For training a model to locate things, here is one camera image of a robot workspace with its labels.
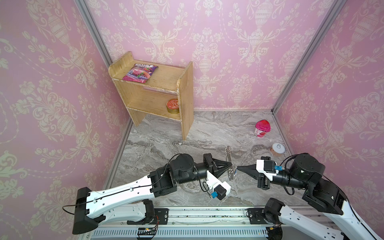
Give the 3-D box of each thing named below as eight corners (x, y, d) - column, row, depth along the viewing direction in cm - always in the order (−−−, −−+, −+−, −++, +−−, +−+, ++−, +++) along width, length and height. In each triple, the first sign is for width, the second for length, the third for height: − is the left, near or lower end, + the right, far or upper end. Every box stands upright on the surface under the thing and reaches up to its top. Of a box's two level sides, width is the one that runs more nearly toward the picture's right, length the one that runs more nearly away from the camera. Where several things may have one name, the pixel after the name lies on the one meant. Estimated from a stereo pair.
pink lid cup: (253, 138, 106) (258, 129, 98) (250, 129, 112) (255, 119, 103) (265, 138, 106) (271, 129, 98) (262, 129, 112) (267, 119, 103)
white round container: (270, 157, 97) (274, 153, 92) (267, 147, 102) (270, 143, 97) (283, 157, 97) (287, 153, 92) (279, 147, 102) (282, 143, 97)
